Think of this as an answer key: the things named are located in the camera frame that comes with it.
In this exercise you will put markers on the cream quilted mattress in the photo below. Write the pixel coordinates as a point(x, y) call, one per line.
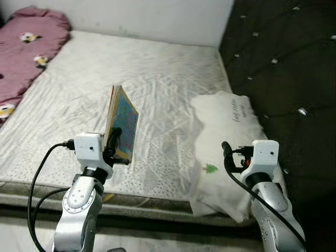
point(105, 68)

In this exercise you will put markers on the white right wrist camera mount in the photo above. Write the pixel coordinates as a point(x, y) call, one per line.
point(265, 155)

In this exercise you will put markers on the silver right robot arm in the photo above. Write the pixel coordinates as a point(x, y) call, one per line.
point(275, 210)

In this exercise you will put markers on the colourful blue picture book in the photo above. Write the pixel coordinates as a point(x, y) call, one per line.
point(125, 118)

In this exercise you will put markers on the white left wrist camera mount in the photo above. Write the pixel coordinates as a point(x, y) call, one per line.
point(88, 149)

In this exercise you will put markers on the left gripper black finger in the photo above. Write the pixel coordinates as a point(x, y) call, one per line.
point(113, 140)

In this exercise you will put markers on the white pillow green leaf print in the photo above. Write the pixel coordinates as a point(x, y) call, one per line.
point(226, 131)

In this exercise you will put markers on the pink cartoon print blanket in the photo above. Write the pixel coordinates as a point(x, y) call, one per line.
point(26, 58)

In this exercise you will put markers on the grey left robot knee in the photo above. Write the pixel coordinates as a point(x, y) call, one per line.
point(116, 249)

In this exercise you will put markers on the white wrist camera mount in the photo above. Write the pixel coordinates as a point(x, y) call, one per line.
point(265, 155)
point(88, 149)

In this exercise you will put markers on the dark tufted headboard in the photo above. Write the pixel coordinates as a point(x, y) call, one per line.
point(283, 63)

